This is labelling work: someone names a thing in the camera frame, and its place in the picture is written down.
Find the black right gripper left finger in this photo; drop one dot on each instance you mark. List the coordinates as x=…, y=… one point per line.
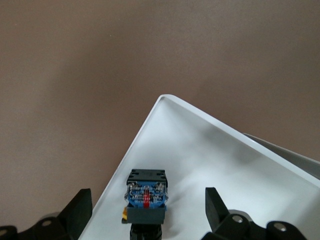
x=75, y=210

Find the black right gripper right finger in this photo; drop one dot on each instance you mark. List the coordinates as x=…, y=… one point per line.
x=216, y=210

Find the white plastic tray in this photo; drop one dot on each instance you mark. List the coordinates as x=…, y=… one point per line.
x=200, y=162

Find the red push button switch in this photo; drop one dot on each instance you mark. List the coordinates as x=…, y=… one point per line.
x=146, y=197

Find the brown table mat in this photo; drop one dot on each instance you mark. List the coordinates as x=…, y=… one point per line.
x=75, y=75

